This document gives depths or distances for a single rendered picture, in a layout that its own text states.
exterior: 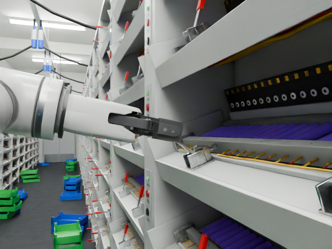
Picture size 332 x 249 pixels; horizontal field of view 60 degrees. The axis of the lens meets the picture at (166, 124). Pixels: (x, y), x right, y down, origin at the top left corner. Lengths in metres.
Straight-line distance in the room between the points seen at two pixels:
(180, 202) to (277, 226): 0.40
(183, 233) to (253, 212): 0.36
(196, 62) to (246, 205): 0.23
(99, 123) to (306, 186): 0.24
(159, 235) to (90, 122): 0.36
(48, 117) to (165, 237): 0.40
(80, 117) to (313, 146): 0.27
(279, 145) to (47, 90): 0.29
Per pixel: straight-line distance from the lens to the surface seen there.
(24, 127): 0.40
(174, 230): 0.67
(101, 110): 0.38
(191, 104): 0.66
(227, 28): 0.37
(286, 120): 0.49
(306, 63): 0.54
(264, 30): 0.32
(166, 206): 0.66
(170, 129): 0.43
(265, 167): 0.36
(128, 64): 1.36
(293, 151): 0.35
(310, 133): 0.40
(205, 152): 0.46
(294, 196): 0.28
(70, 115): 0.38
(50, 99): 0.39
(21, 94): 0.39
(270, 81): 0.53
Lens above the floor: 1.02
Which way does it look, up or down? 1 degrees up
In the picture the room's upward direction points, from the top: straight up
